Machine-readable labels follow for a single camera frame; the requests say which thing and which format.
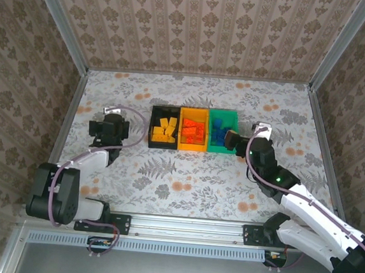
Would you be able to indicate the small blue lego brick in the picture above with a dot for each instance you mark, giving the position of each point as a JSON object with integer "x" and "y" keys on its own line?
{"x": 217, "y": 123}
{"x": 222, "y": 142}
{"x": 215, "y": 131}
{"x": 214, "y": 140}
{"x": 223, "y": 134}

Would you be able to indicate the long blue lego brick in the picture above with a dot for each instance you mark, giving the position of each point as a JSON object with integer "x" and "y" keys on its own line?
{"x": 225, "y": 127}

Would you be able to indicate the orange lego brick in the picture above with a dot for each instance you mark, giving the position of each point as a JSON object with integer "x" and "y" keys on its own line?
{"x": 200, "y": 133}
{"x": 198, "y": 139}
{"x": 189, "y": 122}
{"x": 187, "y": 139}
{"x": 200, "y": 125}
{"x": 189, "y": 131}

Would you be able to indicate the yellow lego brick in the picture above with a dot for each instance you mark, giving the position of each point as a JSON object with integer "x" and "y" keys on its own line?
{"x": 157, "y": 130}
{"x": 164, "y": 122}
{"x": 171, "y": 137}
{"x": 170, "y": 130}
{"x": 173, "y": 121}

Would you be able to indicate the yellow arched lego piece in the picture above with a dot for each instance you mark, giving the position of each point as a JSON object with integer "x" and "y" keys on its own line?
{"x": 160, "y": 138}

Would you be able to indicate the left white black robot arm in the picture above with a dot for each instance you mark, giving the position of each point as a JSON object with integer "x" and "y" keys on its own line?
{"x": 94, "y": 160}

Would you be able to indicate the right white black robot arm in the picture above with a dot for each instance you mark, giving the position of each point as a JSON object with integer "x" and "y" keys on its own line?
{"x": 315, "y": 224}

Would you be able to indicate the green plastic bin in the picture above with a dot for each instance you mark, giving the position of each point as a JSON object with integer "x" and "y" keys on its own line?
{"x": 229, "y": 116}

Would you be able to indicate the orange-yellow plastic bin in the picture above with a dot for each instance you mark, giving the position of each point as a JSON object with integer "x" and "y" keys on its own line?
{"x": 191, "y": 147}

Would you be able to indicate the black plastic bin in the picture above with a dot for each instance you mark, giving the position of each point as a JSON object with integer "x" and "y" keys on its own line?
{"x": 162, "y": 145}

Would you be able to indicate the floral table cover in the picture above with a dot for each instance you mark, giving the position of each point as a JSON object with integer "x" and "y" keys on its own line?
{"x": 181, "y": 181}

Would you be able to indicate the small connector board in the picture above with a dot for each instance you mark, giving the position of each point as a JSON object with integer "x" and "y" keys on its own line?
{"x": 276, "y": 256}
{"x": 99, "y": 241}

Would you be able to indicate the aluminium side rail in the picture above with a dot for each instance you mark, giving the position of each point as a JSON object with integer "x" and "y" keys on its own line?
{"x": 73, "y": 101}
{"x": 319, "y": 123}

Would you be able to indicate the thin aluminium wall rail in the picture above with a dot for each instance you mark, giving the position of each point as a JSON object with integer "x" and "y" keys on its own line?
{"x": 206, "y": 78}

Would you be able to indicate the right black mount plate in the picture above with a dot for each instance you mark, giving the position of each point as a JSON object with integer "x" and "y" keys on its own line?
{"x": 252, "y": 235}

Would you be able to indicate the black mount plate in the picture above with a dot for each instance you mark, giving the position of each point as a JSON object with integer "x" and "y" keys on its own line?
{"x": 120, "y": 223}
{"x": 252, "y": 235}

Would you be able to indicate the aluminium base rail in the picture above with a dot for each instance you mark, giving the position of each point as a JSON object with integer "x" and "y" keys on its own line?
{"x": 187, "y": 228}

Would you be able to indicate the left black mount plate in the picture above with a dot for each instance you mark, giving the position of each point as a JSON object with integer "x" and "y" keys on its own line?
{"x": 120, "y": 223}

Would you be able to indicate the aluminium frame post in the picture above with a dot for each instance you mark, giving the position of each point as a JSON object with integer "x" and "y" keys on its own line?
{"x": 62, "y": 23}
{"x": 341, "y": 45}

